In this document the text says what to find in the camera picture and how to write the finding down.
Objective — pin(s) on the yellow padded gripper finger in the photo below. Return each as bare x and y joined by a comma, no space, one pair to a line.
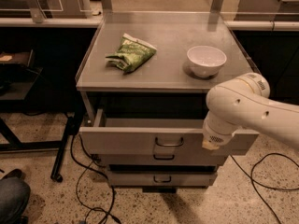
209,146

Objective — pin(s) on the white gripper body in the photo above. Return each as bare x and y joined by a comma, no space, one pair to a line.
219,136

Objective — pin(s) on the grey top drawer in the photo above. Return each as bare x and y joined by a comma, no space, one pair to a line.
161,137

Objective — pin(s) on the grey drawer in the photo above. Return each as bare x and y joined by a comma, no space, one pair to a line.
163,179
193,160
161,137

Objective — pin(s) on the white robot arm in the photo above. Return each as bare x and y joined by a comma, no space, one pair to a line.
244,102

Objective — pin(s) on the grey middle drawer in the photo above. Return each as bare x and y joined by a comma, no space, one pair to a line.
193,160

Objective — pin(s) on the grey drawer cabinet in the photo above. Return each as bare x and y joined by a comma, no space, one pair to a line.
162,88

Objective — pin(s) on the grey bottom drawer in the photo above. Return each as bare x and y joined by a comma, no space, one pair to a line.
163,179

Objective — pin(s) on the white ceramic bowl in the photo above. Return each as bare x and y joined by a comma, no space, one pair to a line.
206,61

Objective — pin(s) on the green chip bag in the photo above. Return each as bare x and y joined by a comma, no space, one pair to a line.
131,53

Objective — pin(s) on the black table stand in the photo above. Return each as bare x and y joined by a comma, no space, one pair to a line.
21,78

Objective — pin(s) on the dark shoe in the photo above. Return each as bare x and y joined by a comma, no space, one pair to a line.
14,173

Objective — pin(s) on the person leg in jeans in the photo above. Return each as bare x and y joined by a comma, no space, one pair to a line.
14,197

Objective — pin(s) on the white horizontal rail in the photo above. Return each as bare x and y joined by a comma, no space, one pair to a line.
65,23

